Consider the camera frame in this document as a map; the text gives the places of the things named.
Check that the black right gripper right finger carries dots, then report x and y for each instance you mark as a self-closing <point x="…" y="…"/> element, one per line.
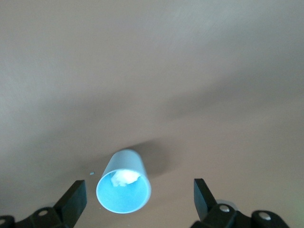
<point x="209" y="209"/>

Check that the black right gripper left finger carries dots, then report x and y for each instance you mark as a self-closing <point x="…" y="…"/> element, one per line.
<point x="69" y="209"/>

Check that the blue plastic cup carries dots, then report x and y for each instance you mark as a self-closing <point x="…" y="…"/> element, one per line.
<point x="123" y="199"/>

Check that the brown table cover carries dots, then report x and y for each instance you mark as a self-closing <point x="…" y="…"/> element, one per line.
<point x="152" y="59"/>

